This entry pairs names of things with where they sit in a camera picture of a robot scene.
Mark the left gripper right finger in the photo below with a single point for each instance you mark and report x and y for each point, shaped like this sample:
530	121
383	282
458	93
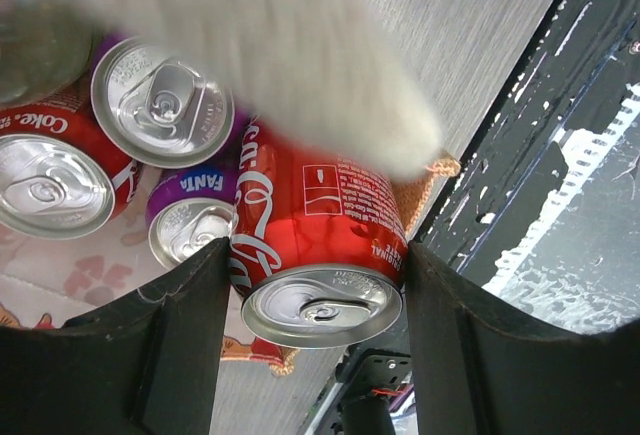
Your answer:
481	366

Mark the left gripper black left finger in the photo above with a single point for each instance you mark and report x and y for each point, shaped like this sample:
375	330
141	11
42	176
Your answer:
146	363

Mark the red cola can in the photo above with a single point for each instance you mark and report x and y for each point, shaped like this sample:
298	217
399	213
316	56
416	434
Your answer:
61	176
318	248

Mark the clear glass green-cap bottle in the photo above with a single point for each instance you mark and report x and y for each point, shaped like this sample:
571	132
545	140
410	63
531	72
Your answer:
44	48

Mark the purple soda can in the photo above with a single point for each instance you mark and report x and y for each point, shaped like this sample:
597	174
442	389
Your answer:
187	209
159	110

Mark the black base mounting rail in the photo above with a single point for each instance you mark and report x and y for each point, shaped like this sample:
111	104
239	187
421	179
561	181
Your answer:
545	213

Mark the jute canvas tote bag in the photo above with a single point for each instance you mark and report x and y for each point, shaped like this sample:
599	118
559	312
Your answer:
317	73

